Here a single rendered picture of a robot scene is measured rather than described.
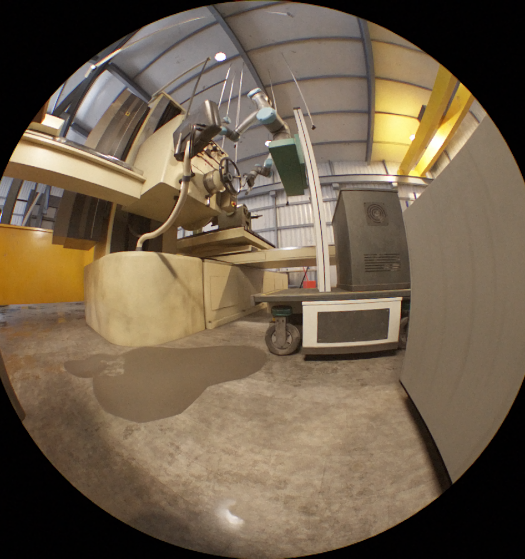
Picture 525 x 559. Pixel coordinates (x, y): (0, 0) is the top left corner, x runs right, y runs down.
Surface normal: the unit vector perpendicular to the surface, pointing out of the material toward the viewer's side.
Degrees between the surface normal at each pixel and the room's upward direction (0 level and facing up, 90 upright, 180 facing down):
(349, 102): 169
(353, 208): 90
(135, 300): 90
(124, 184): 90
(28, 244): 90
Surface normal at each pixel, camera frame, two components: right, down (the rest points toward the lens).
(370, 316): -0.29, -0.01
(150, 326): 0.69, -0.04
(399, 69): -0.04, 0.98
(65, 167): 0.93, -0.04
